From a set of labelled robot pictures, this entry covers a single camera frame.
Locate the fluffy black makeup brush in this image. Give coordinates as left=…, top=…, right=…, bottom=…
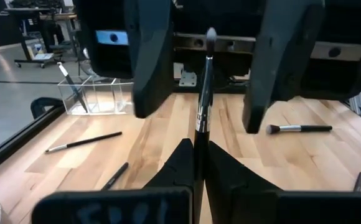
left=265, top=124, right=333, bottom=136

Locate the black makeup brush silver ferrule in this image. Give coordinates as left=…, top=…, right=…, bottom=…
left=57, top=61, right=89, bottom=113
left=352, top=171, right=361, bottom=192
left=100, top=162, right=129, bottom=191
left=192, top=27, right=218, bottom=224
left=44, top=131, right=123, bottom=154

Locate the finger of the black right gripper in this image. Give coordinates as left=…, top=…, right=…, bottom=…
left=241, top=0, right=326, bottom=134
left=124, top=0, right=176, bottom=119

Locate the clear acrylic organizer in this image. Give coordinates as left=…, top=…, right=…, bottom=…
left=57, top=75, right=135, bottom=116

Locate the black rolling desk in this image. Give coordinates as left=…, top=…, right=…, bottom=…
left=4, top=6, right=78, bottom=69

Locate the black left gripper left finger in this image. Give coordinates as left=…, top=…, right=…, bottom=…
left=143, top=138, right=195, bottom=189

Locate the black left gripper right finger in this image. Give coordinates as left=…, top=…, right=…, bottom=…
left=204, top=140, right=281, bottom=224

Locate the silver mounting bracket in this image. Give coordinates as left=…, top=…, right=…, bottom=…
left=178, top=68, right=198, bottom=88

